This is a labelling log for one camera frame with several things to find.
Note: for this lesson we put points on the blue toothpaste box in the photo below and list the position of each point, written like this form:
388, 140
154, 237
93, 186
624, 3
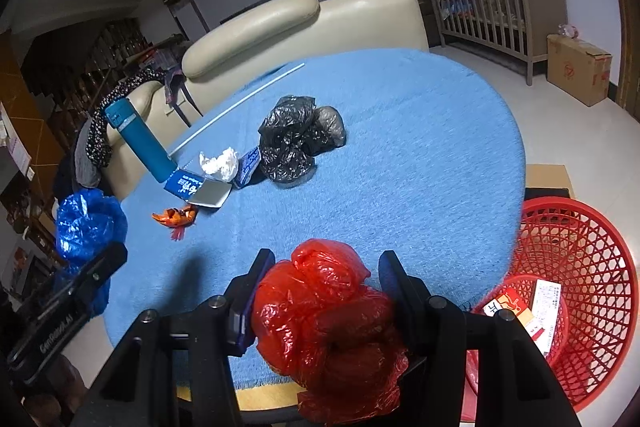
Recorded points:
183, 183

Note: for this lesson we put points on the red plastic laundry basket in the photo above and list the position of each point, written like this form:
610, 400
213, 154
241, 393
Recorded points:
568, 242

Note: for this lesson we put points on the red plastic bag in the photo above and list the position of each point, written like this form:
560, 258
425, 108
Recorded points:
317, 322

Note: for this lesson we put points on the orange red wrapper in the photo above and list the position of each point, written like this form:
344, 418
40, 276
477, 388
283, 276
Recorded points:
177, 219

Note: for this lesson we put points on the white crumpled tissue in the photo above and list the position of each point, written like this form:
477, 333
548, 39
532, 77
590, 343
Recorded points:
223, 167

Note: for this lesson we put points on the blue water bottle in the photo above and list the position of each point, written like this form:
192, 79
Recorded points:
123, 117

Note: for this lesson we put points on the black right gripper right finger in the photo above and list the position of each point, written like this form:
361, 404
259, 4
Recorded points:
408, 295

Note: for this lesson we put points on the brown cardboard box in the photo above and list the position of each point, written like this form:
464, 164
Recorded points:
579, 68

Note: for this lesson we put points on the small blue packet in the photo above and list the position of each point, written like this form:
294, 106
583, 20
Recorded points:
247, 166

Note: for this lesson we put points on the wooden baby crib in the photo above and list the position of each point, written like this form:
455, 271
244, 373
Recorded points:
516, 28

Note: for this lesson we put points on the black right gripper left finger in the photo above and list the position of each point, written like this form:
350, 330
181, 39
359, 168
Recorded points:
240, 296

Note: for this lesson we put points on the black plastic bag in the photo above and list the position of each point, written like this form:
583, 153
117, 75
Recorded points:
294, 133

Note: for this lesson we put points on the blue plastic bag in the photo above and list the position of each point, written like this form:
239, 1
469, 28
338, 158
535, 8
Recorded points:
87, 222

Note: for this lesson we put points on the cream leather sofa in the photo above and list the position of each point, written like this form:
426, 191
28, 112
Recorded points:
262, 39

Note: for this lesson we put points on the blue table cloth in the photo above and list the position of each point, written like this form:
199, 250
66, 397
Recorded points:
433, 168

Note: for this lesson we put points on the white thin rod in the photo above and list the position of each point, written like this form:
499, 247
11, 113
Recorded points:
234, 106

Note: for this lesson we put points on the silver foil card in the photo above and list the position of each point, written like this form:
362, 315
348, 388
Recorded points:
211, 194

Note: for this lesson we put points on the dark polka dot clothing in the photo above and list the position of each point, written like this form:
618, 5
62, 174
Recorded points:
92, 151

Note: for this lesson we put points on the flat cardboard on floor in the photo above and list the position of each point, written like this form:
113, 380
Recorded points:
553, 177

